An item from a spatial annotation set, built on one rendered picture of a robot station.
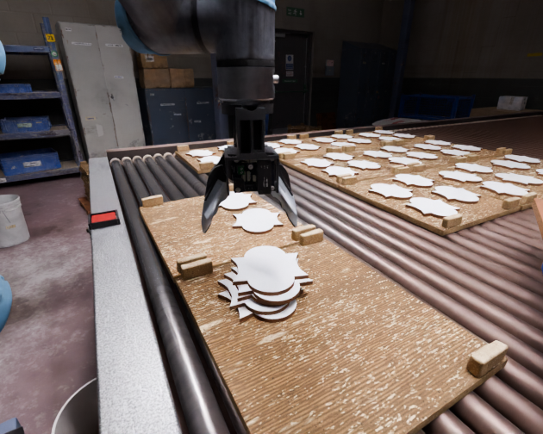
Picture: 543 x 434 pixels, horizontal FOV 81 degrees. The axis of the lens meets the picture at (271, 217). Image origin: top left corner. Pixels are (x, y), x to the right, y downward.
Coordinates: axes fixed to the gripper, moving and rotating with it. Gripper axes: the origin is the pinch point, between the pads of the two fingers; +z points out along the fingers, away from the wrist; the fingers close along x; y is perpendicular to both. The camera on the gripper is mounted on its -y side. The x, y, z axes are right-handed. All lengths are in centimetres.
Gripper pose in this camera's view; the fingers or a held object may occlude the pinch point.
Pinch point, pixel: (250, 228)
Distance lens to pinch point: 53.3
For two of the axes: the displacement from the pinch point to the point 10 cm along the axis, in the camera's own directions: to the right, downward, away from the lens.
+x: 9.9, -0.7, 1.4
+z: 0.0, 9.1, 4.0
